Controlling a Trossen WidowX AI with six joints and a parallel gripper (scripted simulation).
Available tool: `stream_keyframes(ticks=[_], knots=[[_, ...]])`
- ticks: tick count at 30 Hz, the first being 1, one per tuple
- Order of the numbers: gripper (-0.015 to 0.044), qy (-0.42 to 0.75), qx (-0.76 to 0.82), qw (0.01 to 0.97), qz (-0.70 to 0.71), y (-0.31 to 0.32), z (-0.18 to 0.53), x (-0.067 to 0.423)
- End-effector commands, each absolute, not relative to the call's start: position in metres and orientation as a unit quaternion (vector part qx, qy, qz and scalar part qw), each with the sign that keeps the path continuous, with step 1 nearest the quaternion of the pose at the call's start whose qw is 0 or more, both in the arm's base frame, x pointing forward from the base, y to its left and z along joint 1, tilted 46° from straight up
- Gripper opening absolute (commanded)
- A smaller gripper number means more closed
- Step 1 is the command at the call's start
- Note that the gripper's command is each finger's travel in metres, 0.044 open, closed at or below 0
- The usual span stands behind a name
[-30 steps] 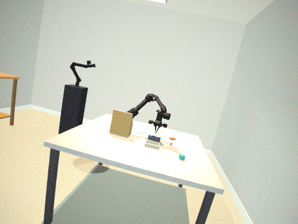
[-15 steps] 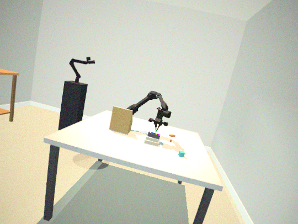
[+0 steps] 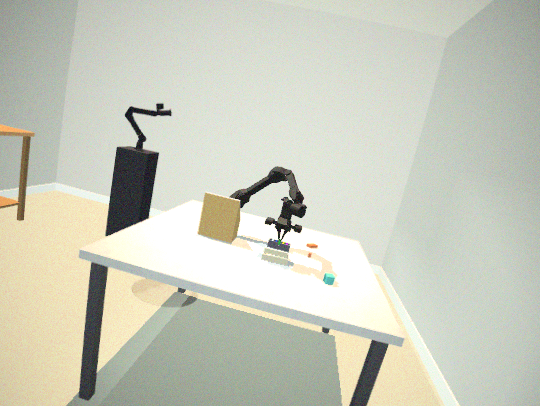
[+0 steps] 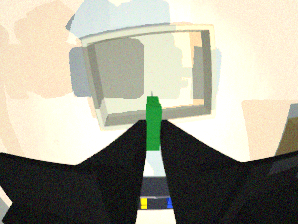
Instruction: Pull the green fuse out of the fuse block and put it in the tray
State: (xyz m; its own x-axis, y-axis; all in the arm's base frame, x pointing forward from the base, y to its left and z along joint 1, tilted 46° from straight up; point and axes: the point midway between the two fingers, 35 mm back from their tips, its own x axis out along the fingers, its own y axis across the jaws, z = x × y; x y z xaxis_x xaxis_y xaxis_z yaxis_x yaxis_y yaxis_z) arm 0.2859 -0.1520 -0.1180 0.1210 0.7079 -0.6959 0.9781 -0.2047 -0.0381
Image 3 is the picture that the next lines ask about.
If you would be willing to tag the small teal cube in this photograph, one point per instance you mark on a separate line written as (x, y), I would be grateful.
(329, 278)

